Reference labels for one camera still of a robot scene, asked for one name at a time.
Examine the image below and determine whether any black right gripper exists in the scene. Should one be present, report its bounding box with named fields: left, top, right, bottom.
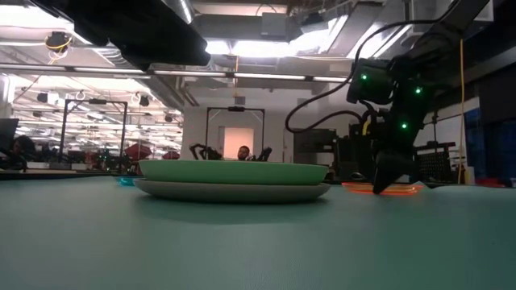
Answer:
left=372, top=55, right=439, bottom=196

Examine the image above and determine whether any black perforated panel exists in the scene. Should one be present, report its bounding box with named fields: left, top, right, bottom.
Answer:
left=414, top=141, right=457, bottom=183

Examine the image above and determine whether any grey plastic plate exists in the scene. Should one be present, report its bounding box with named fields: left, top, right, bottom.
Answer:
left=132, top=178, right=332, bottom=204

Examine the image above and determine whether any dark equipment cabinet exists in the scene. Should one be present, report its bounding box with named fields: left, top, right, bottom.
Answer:
left=293, top=128, right=339, bottom=167

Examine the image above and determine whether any black metal rig frame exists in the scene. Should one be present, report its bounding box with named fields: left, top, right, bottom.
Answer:
left=59, top=98, right=129, bottom=172

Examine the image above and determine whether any green plastic plate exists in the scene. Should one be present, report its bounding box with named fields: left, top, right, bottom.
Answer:
left=138, top=159, right=330, bottom=187

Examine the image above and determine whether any long ceiling light strip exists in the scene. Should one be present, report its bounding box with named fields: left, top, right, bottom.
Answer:
left=0, top=63, right=352, bottom=83

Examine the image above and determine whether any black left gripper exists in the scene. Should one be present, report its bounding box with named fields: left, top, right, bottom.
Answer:
left=31, top=0, right=212, bottom=72

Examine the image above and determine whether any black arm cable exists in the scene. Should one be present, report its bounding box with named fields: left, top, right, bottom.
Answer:
left=284, top=0, right=461, bottom=135

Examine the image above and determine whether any dark computer monitor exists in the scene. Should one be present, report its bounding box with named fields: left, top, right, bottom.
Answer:
left=0, top=118, right=20, bottom=152

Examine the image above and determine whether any orange plastic plate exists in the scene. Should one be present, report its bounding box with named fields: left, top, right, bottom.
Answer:
left=341, top=181, right=426, bottom=197

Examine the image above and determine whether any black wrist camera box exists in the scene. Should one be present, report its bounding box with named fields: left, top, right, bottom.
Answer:
left=345, top=57, right=395, bottom=106

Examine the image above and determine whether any grey ceiling unit box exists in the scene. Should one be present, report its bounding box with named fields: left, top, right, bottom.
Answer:
left=260, top=11, right=289, bottom=39

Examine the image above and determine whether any silver ceiling duct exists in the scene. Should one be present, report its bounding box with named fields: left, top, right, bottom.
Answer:
left=172, top=0, right=195, bottom=25

